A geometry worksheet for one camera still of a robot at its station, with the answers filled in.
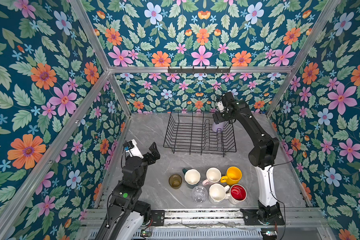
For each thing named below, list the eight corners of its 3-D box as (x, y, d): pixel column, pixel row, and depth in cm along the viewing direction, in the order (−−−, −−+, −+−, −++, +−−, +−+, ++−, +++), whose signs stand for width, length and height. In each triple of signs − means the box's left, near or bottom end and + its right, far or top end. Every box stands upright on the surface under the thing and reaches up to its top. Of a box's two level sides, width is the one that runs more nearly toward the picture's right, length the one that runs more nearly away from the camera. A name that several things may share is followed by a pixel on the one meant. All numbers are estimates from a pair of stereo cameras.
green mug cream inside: (182, 191, 84) (181, 185, 75) (183, 176, 90) (182, 168, 81) (200, 191, 84) (201, 185, 75) (199, 176, 90) (200, 168, 81)
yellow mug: (219, 186, 86) (222, 179, 78) (218, 173, 91) (220, 166, 83) (238, 186, 86) (243, 179, 78) (236, 173, 91) (240, 166, 83)
